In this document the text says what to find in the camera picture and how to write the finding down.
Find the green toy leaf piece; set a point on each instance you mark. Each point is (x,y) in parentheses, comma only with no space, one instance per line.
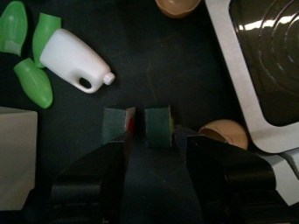
(44,35)
(14,26)
(36,84)

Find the grey toy stove black burner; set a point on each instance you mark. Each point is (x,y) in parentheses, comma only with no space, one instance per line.
(265,73)

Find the white box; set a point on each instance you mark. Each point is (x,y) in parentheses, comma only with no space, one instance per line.
(15,157)

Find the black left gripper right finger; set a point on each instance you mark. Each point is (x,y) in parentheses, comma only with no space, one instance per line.
(230,180)

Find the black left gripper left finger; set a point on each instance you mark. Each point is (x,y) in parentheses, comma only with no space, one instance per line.
(94,180)

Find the tan toy egg shell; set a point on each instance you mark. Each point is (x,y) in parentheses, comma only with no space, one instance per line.
(228,132)
(177,7)

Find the green seaweed sushi roll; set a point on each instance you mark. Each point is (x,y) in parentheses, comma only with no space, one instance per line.
(160,127)
(117,124)

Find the white toy jug bottle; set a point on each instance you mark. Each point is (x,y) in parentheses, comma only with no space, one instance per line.
(74,59)

